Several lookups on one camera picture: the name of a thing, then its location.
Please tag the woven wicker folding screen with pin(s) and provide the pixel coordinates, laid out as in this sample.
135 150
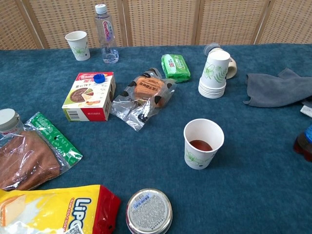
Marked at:
158 22

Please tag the beige mayonnaise squeeze bottle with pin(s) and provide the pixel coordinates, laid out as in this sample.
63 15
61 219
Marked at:
211 47

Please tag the white yogurt cup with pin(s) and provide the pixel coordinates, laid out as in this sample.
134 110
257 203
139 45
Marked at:
214 73

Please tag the clear plastic water bottle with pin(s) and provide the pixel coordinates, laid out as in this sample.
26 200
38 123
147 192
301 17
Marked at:
106 36

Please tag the grey microfibre cloth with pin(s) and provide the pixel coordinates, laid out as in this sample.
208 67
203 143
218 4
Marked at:
273 90

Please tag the white paper cup green flower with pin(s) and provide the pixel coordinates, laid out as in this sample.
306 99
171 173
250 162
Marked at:
195 158
78 48

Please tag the blue plastic bottle cap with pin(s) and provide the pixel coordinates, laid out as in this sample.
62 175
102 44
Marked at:
99 78

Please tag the jar with white lid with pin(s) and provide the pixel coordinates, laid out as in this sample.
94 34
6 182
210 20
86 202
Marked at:
8 117

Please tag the bread snack in clear bag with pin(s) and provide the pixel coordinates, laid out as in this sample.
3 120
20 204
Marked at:
146 90

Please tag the tin can with silver lid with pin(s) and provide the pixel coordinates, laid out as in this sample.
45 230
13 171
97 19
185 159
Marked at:
148 212

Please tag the blue plush table cover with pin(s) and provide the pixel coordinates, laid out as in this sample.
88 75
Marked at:
146 158

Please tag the red and white cookie box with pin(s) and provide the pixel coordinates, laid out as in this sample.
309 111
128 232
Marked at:
85 107

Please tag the green tissue pack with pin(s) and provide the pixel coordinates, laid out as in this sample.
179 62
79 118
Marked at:
175 65

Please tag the yellow Lipo cookie bag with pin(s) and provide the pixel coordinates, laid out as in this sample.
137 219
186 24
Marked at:
48 209

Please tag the brown powder bag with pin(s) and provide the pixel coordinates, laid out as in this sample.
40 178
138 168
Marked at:
29 158

